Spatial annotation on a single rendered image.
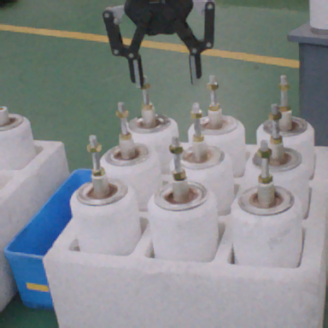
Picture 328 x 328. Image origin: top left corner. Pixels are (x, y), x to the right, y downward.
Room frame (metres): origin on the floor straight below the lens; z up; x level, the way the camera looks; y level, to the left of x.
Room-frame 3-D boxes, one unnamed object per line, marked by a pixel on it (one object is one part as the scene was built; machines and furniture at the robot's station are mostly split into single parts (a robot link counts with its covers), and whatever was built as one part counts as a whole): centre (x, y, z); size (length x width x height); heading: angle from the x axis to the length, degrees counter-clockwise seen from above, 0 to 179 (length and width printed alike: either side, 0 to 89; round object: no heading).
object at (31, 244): (0.99, 0.18, 0.06); 0.30 x 0.11 x 0.12; 158
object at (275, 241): (0.72, -0.13, 0.16); 0.10 x 0.10 x 0.18
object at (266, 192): (0.72, -0.13, 0.26); 0.02 x 0.02 x 0.03
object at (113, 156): (0.91, 0.05, 0.25); 0.08 x 0.08 x 0.01
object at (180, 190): (0.76, -0.02, 0.26); 0.02 x 0.02 x 0.03
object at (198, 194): (0.76, -0.02, 0.25); 0.08 x 0.08 x 0.01
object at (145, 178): (0.91, 0.05, 0.16); 0.10 x 0.10 x 0.18
